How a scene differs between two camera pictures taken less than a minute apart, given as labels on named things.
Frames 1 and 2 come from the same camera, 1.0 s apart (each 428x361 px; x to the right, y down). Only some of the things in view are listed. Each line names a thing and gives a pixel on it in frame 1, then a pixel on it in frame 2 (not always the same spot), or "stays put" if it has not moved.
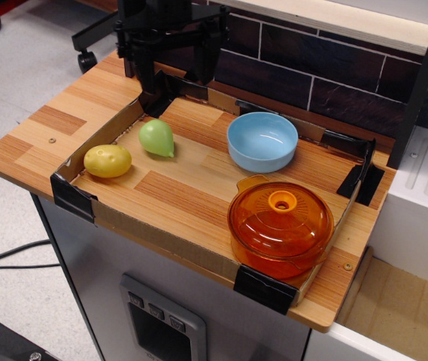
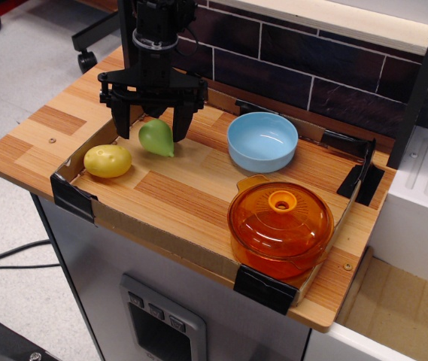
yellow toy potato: x=107 y=161 stays put
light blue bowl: x=262 y=142 stays put
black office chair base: x=86 y=60 stays put
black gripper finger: x=207 y=41 → x=181 y=120
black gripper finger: x=144 y=62 → x=121 y=115
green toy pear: x=156 y=136 stays put
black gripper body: x=150 y=28 → x=154 y=85
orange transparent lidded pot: x=277 y=229 stays put
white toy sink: x=395 y=306 stays put
